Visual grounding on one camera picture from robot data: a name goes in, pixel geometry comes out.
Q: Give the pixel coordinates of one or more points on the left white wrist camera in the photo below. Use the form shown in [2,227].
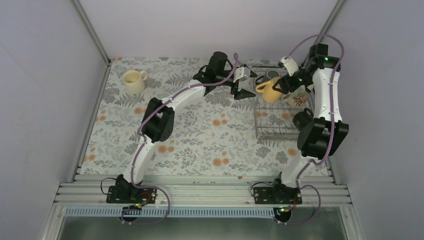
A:
[238,74]

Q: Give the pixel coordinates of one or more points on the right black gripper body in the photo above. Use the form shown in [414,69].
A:
[307,79]

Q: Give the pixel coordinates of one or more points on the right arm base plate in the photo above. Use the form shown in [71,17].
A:
[267,195]

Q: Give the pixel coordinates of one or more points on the white slotted cable duct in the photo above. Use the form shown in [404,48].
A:
[173,212]

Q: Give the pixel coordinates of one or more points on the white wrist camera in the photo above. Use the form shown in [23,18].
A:
[238,74]
[289,64]

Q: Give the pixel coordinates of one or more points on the yellow mug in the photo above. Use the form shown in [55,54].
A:
[268,93]

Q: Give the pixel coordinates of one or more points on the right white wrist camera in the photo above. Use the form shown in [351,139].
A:
[289,64]

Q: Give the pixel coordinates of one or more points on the dark green mug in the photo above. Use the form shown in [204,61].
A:
[267,76]

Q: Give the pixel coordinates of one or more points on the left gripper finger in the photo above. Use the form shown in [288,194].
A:
[248,73]
[242,94]

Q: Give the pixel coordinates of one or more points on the cream ribbed mug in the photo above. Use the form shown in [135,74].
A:
[134,81]

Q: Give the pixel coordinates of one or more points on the wire dish rack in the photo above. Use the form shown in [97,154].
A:
[274,121]

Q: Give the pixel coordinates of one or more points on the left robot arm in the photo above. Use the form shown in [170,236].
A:
[158,122]

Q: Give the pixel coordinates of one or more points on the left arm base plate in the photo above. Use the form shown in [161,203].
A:
[135,196]

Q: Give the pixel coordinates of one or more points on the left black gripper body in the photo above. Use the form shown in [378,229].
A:
[234,90]

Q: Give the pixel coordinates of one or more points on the aluminium mounting rail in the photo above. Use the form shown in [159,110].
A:
[202,195]

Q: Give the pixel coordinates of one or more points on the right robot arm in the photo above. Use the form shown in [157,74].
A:
[321,130]

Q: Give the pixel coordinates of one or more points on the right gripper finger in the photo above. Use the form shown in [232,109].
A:
[280,79]
[279,89]

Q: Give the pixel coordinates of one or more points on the floral white mug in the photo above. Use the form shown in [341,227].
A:
[297,98]

